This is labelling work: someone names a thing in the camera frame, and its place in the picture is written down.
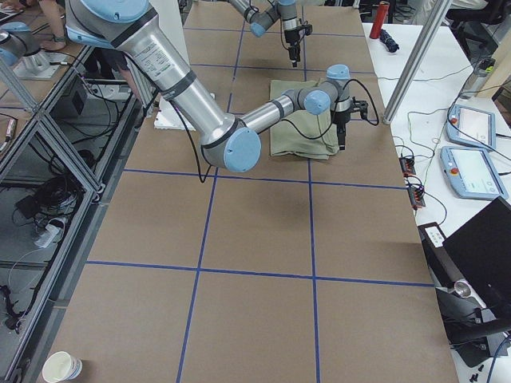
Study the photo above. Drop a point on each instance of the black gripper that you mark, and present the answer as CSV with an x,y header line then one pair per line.
x,y
341,118
291,37

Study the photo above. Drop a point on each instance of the olive green long-sleeve shirt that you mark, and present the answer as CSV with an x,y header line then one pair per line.
x,y
304,134

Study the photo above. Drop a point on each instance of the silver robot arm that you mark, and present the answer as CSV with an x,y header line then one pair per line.
x,y
285,12
226,141

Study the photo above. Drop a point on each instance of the orange circuit board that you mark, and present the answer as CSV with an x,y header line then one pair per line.
x,y
416,194
407,165

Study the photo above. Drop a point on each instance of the folded dark blue umbrella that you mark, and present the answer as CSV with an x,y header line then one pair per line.
x,y
390,44

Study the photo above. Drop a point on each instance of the red cylindrical bottle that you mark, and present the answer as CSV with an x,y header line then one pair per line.
x,y
382,11

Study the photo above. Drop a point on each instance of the far teach pendant tablet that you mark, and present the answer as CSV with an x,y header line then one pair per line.
x,y
471,127

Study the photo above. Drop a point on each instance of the teach pendant tablet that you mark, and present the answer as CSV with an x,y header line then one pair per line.
x,y
471,127
471,173

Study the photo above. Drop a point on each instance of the near teach pendant tablet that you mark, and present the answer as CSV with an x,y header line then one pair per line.
x,y
471,173

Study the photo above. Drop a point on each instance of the grey water bottle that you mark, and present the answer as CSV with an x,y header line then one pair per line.
x,y
478,77

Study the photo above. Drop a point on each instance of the black laptop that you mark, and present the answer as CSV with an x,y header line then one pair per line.
x,y
480,249

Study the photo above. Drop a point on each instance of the person legs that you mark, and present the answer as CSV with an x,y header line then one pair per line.
x,y
100,63

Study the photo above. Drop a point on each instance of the white power strip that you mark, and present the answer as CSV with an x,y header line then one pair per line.
x,y
53,229

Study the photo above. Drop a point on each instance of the paper cup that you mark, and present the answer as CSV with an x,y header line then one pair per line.
x,y
61,366

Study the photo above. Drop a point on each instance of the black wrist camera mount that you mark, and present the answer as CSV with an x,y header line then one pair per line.
x,y
305,29
360,107

